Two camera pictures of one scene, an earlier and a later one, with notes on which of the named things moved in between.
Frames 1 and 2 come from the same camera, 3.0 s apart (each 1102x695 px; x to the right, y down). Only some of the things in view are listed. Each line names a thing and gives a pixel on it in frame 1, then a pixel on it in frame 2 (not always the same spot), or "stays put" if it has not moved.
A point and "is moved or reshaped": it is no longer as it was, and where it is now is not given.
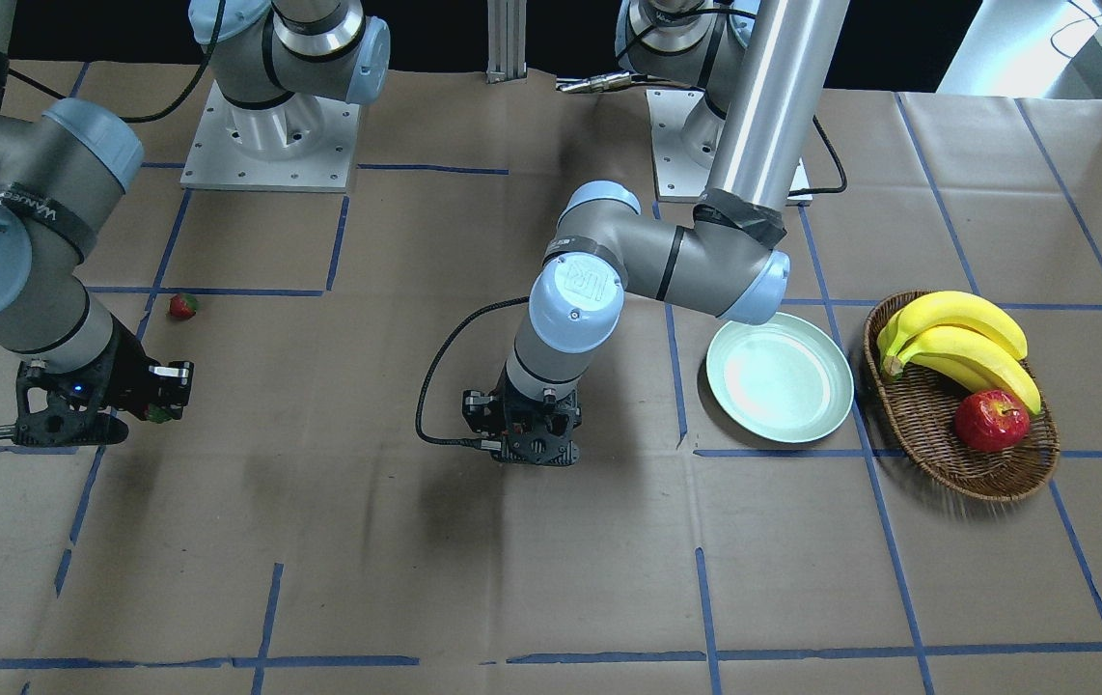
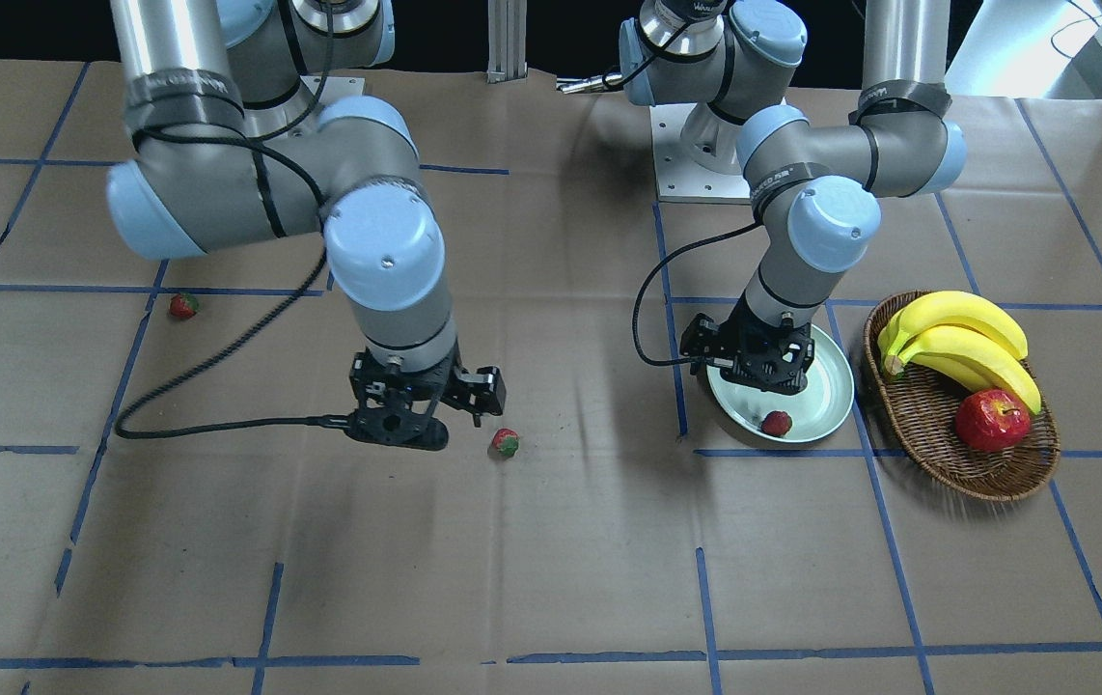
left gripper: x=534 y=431 -> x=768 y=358
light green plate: x=789 y=379 stays put
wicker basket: x=922 y=410 stays put
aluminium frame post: x=507 y=40 stays put
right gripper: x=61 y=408 -> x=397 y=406
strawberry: x=182 y=305 stays put
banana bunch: x=968 y=338 stays put
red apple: x=991 y=421 stays put
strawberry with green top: x=153 y=413 is moved or reshaped
